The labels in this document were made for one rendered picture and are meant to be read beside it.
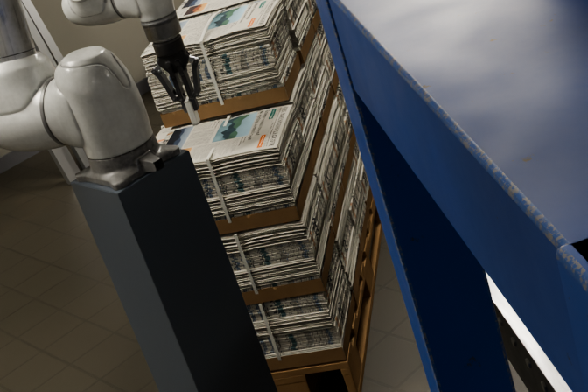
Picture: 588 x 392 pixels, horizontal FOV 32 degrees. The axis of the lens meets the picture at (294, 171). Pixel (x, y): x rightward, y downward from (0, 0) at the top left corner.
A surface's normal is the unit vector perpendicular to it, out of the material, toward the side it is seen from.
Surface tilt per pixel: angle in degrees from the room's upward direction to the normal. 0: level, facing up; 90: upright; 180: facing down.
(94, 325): 0
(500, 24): 0
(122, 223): 90
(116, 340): 0
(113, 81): 75
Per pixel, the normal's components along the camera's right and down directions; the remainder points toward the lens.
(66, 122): -0.39, 0.44
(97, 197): -0.69, 0.47
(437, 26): -0.29, -0.88
